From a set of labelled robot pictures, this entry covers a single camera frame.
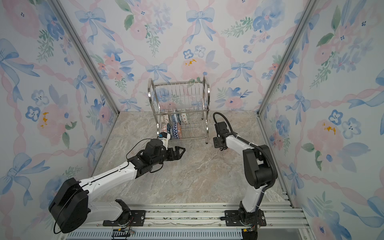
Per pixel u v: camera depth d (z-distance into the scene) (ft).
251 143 1.80
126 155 3.17
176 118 3.28
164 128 3.04
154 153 2.09
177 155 2.36
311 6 2.26
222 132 2.51
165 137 2.44
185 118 3.29
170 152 2.35
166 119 3.28
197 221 2.42
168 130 3.11
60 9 2.28
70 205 1.34
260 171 1.62
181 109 3.39
